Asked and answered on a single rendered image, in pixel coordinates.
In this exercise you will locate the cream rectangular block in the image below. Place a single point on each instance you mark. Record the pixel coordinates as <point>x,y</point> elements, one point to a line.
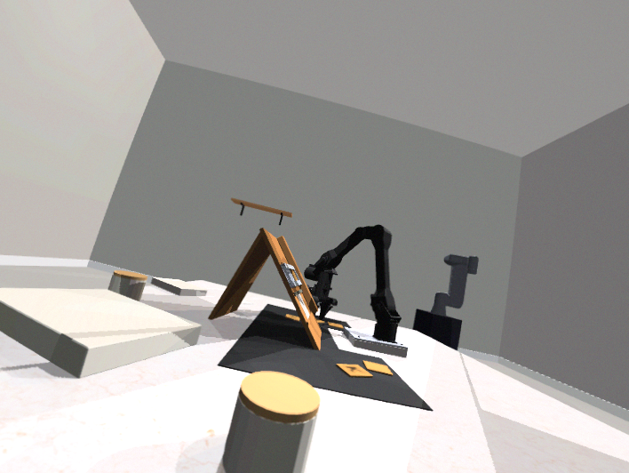
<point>178,287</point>

